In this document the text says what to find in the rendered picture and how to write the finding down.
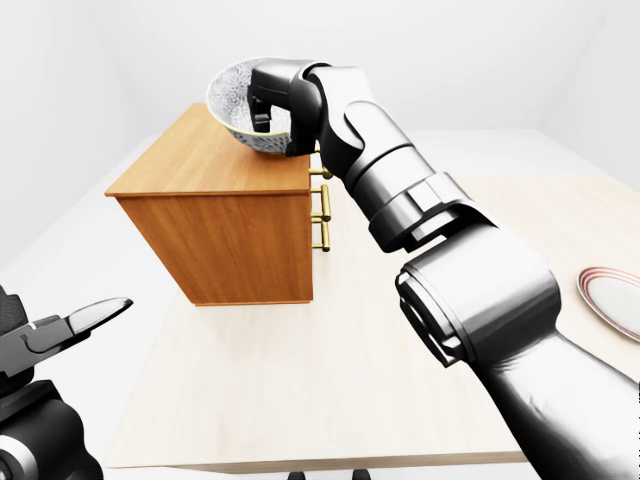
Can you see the white plate with red rings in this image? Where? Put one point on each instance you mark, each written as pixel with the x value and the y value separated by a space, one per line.
pixel 615 300

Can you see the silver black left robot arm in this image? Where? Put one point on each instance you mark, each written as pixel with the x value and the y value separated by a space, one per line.
pixel 40 430

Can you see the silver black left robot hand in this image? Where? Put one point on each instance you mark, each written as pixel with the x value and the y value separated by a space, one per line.
pixel 47 330

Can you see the patterned black white bowl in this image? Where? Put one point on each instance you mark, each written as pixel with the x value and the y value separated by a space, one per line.
pixel 227 95

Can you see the wooden cabinet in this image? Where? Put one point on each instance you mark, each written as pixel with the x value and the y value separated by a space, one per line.
pixel 220 200

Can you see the small dark shape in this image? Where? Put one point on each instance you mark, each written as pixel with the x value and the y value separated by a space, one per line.
pixel 359 475
pixel 296 475

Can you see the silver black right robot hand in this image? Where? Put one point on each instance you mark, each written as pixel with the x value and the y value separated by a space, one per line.
pixel 282 82

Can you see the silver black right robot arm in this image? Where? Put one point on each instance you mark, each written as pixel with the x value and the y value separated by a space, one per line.
pixel 480 300

